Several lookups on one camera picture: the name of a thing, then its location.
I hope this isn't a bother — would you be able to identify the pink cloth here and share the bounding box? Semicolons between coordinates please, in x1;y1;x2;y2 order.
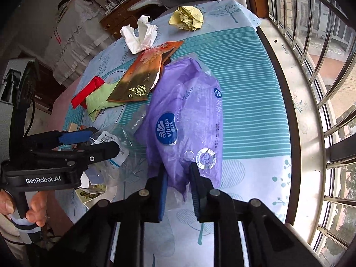
53;79;84;132

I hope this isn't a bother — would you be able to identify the green paper sheet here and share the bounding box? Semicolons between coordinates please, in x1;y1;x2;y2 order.
85;83;125;123

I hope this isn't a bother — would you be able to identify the dark wooden cabinet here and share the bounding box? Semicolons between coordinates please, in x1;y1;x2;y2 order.
18;51;67;113

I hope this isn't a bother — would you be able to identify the window sill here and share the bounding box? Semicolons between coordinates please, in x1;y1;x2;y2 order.
256;19;329;251

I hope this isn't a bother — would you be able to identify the white crumpled tissue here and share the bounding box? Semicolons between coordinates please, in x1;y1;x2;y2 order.
120;15;158;55

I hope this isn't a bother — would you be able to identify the red plastic wrapper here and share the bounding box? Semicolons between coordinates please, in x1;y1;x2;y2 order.
71;76;105;109

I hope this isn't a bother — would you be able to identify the printed small carton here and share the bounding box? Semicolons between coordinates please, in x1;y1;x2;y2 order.
75;184;107;209

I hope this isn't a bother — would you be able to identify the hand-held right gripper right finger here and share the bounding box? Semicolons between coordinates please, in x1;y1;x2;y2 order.
189;163;326;267

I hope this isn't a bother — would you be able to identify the brown wooden cabinet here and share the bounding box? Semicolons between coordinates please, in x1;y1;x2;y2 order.
99;0;167;39

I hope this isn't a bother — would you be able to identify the black cable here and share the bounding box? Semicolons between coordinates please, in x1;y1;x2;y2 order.
24;100;36;137

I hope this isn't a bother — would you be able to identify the metal window railing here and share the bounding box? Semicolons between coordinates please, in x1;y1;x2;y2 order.
261;0;356;256

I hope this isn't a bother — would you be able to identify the white lace cloth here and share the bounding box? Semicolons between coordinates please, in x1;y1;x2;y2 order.
51;0;112;85

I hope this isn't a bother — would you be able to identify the tree print tablecloth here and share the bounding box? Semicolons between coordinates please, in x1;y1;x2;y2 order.
54;0;292;267

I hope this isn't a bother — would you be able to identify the person's left forearm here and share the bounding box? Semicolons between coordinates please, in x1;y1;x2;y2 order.
0;214;28;259

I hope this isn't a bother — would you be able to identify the purple tissue pack wrapper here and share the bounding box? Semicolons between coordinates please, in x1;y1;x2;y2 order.
133;57;223;201

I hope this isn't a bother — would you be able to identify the orange foil snack wrapper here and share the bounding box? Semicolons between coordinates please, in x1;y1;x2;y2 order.
107;41;184;102

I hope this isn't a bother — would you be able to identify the clear plastic bag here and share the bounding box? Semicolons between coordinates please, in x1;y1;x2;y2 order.
89;104;151;190

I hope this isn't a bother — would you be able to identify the person's left hand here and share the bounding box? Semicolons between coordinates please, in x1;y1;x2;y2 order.
0;190;48;227

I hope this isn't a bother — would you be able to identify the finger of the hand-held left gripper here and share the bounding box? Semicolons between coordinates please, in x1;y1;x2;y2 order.
25;128;98;148
28;141;121;171

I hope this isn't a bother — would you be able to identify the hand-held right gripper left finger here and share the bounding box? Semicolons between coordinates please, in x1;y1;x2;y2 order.
36;164;170;267

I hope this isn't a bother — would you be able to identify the yellow crumpled paper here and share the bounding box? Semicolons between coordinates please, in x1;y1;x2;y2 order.
169;6;204;30

